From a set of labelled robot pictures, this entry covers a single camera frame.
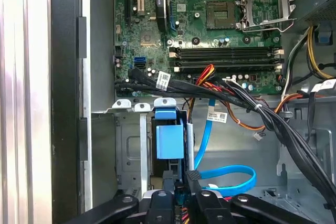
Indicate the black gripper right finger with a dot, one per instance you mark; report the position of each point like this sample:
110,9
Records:
207,208

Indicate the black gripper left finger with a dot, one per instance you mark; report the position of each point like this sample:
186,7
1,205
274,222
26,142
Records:
160,208

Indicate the hard disk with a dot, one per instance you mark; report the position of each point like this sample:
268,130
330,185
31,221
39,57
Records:
169,140

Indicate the grey metal disk bay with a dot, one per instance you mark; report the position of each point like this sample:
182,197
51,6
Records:
126,127

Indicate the black RAM slot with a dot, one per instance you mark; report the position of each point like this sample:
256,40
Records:
223,50
223,63
223,56
249,68

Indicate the black and grey PC case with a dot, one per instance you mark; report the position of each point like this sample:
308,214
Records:
236,150

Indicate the green motherboard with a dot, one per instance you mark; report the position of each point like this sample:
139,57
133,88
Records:
131,32

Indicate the CPU socket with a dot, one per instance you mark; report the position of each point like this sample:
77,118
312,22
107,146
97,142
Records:
220,15

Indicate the metal locking lever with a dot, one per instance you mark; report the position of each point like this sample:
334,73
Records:
288,25

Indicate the black graphics card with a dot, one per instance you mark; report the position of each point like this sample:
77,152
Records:
160,3

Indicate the blue plastic latch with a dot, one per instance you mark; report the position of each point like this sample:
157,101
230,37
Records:
323,37

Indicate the grey power supply unit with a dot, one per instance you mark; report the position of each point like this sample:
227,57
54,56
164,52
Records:
323,11

